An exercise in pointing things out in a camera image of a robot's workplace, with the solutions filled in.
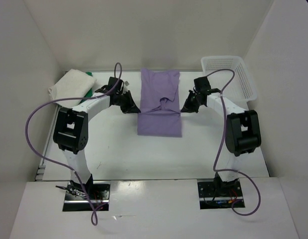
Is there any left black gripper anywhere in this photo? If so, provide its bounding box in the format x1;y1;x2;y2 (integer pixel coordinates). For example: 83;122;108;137
115;90;140;114

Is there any purple t shirt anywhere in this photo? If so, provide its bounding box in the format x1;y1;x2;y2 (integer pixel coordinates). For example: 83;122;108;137
137;68;182;137

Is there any green t shirt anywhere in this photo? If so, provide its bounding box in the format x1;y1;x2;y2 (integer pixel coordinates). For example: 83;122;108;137
84;71;94;99

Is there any white t shirt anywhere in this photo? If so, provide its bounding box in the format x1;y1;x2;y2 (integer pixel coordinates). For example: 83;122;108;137
48;69;96;100

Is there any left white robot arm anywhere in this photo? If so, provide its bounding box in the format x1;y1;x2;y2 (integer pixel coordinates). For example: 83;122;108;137
53;89;141;199

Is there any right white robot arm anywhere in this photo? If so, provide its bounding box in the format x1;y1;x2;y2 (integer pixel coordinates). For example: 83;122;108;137
181;89;261;196

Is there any white plastic basket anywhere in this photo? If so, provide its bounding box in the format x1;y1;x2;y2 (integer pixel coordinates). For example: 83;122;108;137
201;55;257;102

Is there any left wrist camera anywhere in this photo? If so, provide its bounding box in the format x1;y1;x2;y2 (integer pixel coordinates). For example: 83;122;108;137
107;77;129;94

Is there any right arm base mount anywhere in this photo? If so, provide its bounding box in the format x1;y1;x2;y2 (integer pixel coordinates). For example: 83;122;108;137
197;179;245;210

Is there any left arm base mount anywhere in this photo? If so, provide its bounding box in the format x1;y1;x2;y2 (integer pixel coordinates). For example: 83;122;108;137
58;181;111;212

